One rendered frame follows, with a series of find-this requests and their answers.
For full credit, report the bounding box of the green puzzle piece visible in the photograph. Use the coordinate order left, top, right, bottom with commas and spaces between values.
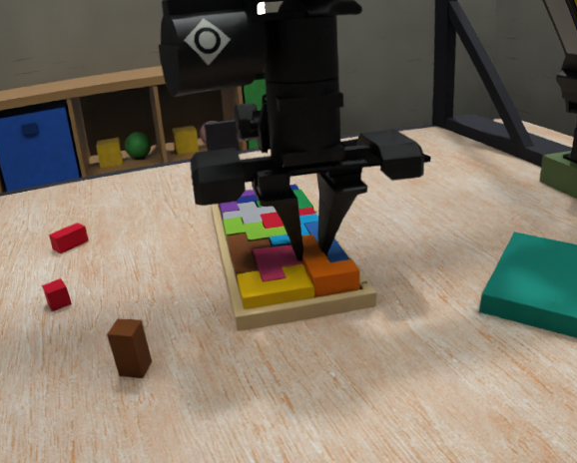
223, 218, 287, 241
257, 190, 313, 209

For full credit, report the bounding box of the yellow puzzle piece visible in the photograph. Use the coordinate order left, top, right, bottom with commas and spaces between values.
237, 264, 314, 310

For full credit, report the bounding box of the orange puzzle piece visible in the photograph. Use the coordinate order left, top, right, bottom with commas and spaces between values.
302, 234, 359, 298

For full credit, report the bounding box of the small red cube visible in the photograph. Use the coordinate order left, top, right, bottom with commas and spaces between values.
42, 278, 72, 311

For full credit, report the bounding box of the red rectangular block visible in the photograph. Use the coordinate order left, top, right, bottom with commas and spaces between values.
49, 223, 89, 254

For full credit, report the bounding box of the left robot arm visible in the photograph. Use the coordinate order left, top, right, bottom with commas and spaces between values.
159, 0, 577, 153

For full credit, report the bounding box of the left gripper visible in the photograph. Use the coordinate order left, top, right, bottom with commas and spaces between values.
190, 76, 424, 260

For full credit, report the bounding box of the brown puzzle piece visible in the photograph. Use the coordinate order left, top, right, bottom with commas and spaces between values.
227, 233, 272, 283

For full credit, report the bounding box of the brown rectangular block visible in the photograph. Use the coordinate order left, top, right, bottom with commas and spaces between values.
107, 318, 152, 378

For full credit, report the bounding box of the purple puzzle piece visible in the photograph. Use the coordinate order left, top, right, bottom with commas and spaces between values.
220, 190, 256, 220

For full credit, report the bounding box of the red puzzle piece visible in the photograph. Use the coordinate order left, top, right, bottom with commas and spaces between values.
260, 208, 315, 229

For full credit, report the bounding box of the wooden puzzle board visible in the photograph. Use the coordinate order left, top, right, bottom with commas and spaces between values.
211, 204, 376, 331

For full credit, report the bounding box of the teal flat rectangular slab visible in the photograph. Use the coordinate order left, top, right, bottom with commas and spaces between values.
479, 231, 577, 338

